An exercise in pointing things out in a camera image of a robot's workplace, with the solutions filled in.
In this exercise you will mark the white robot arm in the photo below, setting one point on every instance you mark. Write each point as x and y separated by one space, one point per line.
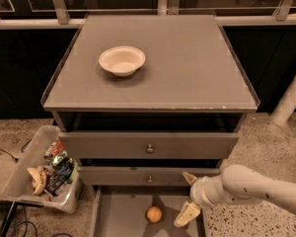
237 184

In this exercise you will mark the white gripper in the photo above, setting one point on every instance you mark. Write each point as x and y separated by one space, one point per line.
198 192

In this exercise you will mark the dark blue snack bag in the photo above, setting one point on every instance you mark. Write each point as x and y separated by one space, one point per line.
57 178

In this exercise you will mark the red snack can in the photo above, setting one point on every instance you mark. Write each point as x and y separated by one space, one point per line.
54 149

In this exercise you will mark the clear plastic bin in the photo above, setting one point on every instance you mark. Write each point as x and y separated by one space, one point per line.
19 187

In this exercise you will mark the white pipe post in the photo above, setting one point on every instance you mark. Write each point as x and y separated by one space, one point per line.
286 106

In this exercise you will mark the orange fruit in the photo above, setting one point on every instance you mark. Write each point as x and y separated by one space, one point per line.
154 214

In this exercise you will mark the grey drawer cabinet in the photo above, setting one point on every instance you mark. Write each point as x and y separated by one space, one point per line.
189 68

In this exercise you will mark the white bowl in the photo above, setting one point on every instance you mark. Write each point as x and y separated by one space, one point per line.
122 61

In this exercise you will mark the grey drawer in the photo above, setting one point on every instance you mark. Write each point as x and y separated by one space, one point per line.
140 176
148 145
121 212

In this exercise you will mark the grey bottom drawer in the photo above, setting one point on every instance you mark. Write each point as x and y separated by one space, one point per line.
121 212

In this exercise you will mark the grey middle drawer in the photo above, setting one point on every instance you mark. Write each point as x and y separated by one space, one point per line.
140 176

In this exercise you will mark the grey top drawer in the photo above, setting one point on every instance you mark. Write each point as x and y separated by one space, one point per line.
148 145

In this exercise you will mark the tan crumpled wrapper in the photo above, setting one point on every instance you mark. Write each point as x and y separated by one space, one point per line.
39 179

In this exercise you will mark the green snack packet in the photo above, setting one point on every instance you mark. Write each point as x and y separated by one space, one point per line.
59 159

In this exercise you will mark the metal window frame rail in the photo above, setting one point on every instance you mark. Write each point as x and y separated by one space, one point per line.
63 14

